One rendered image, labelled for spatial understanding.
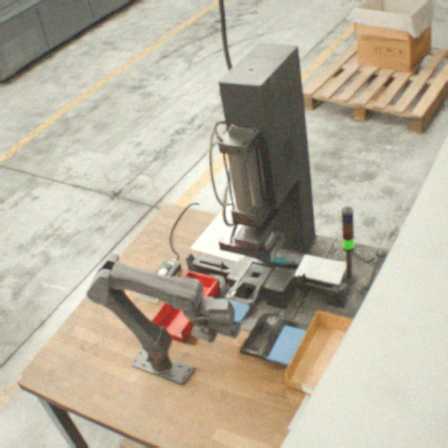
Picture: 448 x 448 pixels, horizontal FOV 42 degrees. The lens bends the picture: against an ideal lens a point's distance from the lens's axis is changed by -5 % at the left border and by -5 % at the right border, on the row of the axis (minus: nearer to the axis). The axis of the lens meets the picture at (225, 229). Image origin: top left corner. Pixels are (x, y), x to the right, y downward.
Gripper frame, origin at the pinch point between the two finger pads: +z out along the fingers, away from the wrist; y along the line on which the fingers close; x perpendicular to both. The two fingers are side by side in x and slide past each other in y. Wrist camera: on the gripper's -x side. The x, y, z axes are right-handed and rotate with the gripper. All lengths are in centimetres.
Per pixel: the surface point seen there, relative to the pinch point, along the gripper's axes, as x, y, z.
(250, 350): -9.2, -1.1, 9.0
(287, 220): -1.8, 46.1, 17.6
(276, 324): -12.4, 10.0, 14.0
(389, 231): -12, 112, 164
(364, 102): 41, 226, 206
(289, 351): -20.7, 2.4, 9.4
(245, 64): 6, 67, -39
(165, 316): 23.8, 0.8, 12.9
